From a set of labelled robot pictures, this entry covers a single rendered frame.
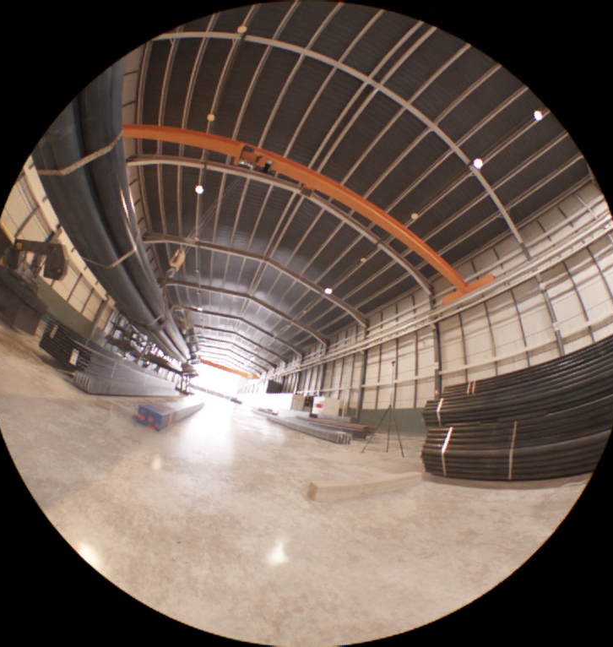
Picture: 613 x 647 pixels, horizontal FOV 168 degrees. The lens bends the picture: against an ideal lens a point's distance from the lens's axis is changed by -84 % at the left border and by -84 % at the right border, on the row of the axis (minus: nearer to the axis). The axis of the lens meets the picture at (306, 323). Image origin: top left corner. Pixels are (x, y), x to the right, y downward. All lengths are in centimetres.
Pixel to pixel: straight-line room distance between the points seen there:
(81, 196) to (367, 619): 181
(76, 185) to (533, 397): 312
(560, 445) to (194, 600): 191
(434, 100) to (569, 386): 922
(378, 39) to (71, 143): 936
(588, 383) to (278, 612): 205
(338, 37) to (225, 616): 1012
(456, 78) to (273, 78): 655
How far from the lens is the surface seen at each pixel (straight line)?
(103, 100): 123
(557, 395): 204
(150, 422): 210
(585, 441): 189
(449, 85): 994
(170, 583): 64
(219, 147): 680
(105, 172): 133
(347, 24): 973
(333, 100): 950
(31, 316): 486
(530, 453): 188
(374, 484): 155
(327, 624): 62
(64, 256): 445
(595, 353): 260
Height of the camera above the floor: 50
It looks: 25 degrees up
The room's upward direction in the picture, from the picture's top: 11 degrees clockwise
